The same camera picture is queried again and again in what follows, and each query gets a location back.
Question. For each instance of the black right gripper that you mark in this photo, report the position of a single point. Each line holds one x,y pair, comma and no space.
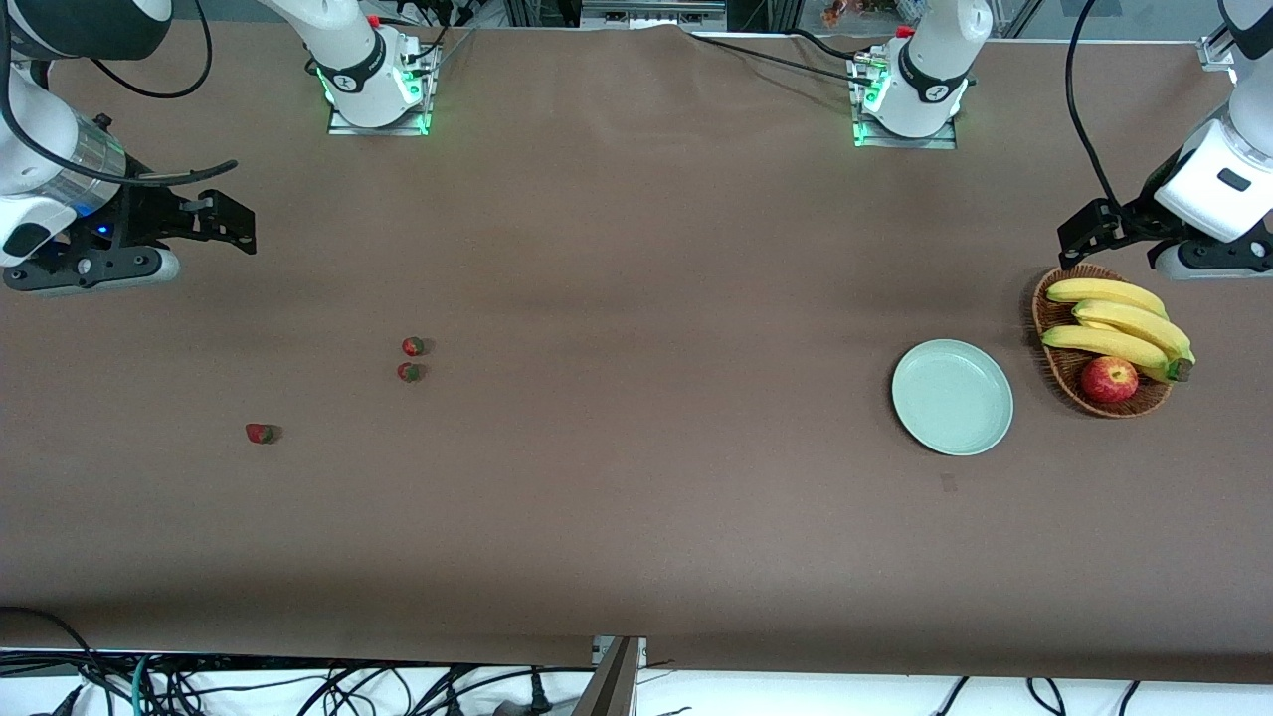
149,216

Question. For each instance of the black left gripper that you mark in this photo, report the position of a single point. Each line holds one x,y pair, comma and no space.
1144,213

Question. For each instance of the small red strawberry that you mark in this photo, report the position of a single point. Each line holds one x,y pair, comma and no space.
409,372
261,433
413,346

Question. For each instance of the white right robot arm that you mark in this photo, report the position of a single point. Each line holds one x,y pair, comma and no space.
353,60

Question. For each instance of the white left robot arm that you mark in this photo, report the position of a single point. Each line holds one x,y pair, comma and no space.
935,60

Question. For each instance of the pale green round plate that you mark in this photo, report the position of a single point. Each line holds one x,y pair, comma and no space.
952,398

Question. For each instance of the yellow banana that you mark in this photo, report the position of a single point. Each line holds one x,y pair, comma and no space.
1104,341
1156,374
1104,291
1134,320

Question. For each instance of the red apple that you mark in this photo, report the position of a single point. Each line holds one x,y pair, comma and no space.
1109,380

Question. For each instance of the brown wicker basket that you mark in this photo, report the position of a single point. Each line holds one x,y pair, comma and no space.
1062,380

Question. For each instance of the orange background object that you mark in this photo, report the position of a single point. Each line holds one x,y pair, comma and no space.
840,12

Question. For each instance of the brown table cover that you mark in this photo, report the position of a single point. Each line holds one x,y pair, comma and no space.
636,298

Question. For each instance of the grey background box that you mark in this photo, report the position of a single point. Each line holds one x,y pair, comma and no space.
651,15

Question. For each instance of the brown wooden beam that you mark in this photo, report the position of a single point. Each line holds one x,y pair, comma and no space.
612,686

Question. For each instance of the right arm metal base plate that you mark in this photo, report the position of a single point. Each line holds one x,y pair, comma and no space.
378,127

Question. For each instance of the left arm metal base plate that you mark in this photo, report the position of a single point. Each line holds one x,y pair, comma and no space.
905,141

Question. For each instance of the aluminium frame profile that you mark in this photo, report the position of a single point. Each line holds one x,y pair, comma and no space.
1218,52

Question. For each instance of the small metal bracket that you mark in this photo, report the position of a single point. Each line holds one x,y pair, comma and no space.
602,646

